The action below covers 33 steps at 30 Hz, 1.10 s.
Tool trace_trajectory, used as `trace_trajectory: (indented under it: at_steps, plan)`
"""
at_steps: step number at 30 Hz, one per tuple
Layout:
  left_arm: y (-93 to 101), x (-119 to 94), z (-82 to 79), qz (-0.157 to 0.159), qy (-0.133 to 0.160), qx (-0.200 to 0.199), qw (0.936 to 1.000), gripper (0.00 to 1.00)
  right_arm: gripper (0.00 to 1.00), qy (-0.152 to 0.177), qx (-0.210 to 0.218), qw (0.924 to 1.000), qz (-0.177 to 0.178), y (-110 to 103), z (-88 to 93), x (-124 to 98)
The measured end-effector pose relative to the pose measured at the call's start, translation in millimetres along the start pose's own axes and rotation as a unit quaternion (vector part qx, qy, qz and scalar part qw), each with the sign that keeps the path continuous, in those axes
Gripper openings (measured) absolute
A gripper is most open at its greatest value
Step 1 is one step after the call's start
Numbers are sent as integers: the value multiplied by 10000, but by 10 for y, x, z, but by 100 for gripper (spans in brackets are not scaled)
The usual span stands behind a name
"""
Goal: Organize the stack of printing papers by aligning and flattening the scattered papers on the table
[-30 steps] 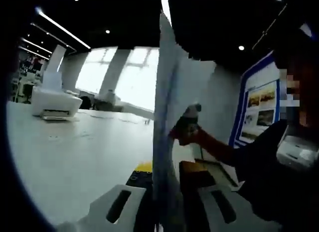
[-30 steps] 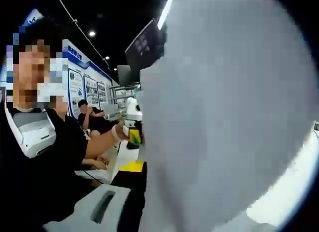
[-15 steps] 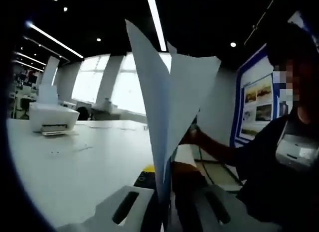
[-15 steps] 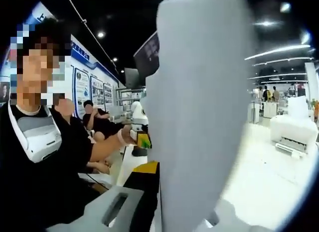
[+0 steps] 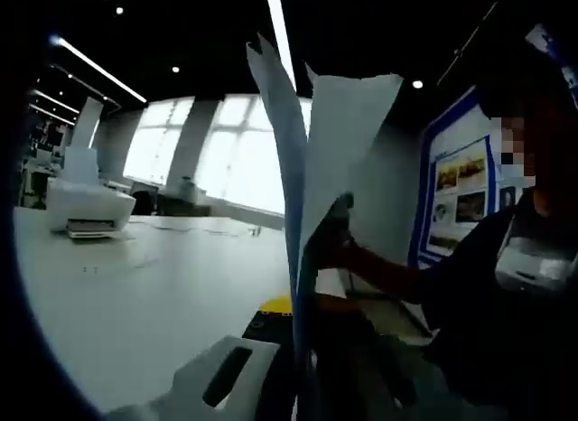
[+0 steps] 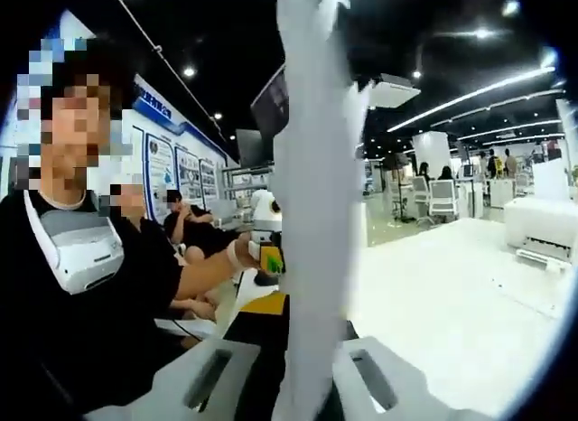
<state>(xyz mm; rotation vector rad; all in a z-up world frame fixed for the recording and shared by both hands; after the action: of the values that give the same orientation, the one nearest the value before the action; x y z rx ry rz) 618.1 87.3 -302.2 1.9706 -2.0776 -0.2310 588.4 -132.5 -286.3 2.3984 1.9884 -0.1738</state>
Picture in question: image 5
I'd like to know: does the grey chest device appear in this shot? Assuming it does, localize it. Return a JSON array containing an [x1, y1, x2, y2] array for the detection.
[[494, 212, 578, 296]]

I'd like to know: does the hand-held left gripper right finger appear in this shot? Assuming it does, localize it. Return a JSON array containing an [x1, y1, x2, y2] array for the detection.
[[311, 298, 419, 421]]

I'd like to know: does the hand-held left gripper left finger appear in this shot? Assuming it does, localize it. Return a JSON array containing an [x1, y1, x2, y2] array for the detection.
[[107, 294, 298, 421]]

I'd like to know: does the narrow office window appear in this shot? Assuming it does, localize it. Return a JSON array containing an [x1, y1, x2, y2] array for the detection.
[[124, 98, 196, 183]]

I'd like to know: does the white sheet of paper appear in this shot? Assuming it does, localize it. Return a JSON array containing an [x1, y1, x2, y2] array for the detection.
[[246, 30, 406, 421]]

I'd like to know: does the blue white wall poster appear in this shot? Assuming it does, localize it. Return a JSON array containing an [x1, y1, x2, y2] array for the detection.
[[526, 23, 578, 93]]

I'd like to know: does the blue framed wall poster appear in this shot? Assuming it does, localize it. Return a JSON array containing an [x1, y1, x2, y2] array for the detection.
[[408, 86, 538, 269]]

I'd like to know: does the person in dark shirt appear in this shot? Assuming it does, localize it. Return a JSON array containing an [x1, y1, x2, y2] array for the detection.
[[424, 190, 578, 413]]

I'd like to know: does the person's head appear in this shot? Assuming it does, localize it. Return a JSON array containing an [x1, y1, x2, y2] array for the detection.
[[478, 68, 578, 201]]

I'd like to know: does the wide office window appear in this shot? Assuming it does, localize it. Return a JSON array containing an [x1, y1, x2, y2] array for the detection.
[[196, 93, 312, 215]]

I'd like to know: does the long ceiling light strip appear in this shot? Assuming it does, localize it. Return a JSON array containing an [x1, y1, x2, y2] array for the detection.
[[264, 0, 298, 92], [51, 34, 149, 105]]

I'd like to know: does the white printer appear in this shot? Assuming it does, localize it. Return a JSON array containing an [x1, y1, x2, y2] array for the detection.
[[47, 176, 136, 240]]

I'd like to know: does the grey box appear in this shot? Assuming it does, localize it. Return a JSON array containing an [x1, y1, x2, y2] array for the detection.
[[178, 175, 208, 205]]

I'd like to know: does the black office chair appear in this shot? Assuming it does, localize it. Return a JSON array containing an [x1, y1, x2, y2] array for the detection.
[[133, 190, 158, 216]]

